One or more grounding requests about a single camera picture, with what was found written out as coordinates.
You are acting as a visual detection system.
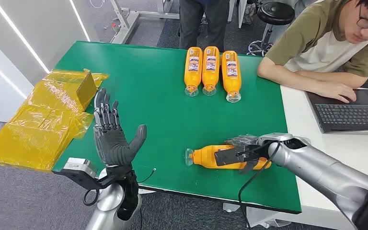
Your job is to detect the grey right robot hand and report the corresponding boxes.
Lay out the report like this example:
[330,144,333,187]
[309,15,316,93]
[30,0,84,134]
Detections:
[223,135,272,175]

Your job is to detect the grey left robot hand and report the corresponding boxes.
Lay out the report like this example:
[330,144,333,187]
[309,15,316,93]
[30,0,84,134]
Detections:
[93,88,147,167]

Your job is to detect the orange juice bottle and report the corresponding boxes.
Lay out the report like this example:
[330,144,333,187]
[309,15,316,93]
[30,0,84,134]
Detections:
[201,46,220,96]
[185,144,272,171]
[184,46,203,97]
[221,50,242,103]

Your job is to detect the green table mat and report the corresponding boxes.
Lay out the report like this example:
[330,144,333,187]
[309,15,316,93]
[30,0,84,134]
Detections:
[52,40,302,214]

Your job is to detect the yellow plastic wrapped box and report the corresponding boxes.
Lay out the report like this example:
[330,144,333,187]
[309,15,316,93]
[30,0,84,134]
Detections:
[0,69,110,172]

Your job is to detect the person's right hand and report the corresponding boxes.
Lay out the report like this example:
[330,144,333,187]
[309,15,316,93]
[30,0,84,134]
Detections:
[314,81,357,104]

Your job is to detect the black laptop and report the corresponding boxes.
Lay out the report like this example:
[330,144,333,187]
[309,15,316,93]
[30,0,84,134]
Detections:
[304,89,368,136]

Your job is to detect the seated person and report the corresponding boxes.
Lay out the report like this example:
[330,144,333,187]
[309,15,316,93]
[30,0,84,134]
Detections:
[257,0,368,104]

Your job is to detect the standing person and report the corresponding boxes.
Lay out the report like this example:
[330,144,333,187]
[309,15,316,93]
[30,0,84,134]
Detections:
[178,0,230,51]

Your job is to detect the black round stool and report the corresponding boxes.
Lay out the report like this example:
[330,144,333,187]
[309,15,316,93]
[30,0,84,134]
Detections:
[247,1,296,57]

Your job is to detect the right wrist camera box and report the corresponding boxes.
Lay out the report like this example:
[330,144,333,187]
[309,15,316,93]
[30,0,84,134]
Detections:
[215,144,263,167]

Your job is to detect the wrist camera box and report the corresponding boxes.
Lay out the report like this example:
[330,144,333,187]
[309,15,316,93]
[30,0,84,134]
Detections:
[215,144,263,167]
[53,158,115,191]

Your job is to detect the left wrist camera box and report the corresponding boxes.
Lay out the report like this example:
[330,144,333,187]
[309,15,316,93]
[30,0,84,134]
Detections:
[53,158,115,191]

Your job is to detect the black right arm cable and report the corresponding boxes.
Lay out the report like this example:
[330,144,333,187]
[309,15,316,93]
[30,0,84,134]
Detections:
[238,141,281,230]

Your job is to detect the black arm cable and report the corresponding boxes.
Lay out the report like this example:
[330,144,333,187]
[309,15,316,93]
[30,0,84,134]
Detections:
[238,141,281,230]
[82,189,100,207]

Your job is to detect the thin black loose wire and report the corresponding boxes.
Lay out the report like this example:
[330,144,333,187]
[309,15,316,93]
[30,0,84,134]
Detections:
[138,168,157,184]

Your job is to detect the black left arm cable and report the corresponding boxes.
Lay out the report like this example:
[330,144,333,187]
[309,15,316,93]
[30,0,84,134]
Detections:
[82,189,100,207]

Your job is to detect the grey metal frame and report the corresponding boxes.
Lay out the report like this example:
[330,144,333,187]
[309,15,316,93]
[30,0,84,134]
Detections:
[109,0,181,45]

